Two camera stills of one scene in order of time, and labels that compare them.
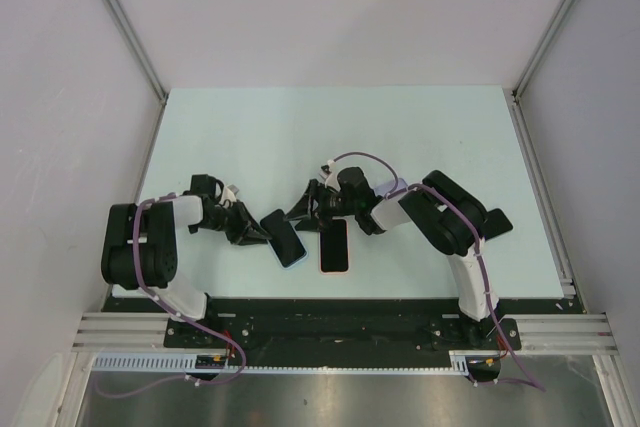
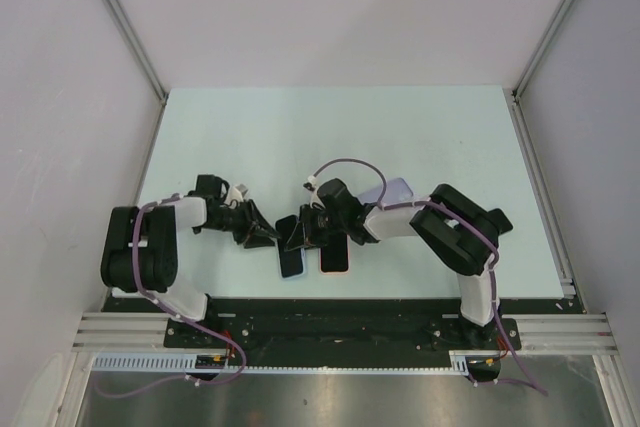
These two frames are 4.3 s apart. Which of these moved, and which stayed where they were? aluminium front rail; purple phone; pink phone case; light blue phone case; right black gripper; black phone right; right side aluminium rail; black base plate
Moved: right black gripper; light blue phone case
Stayed: black phone right; purple phone; pink phone case; right side aluminium rail; black base plate; aluminium front rail
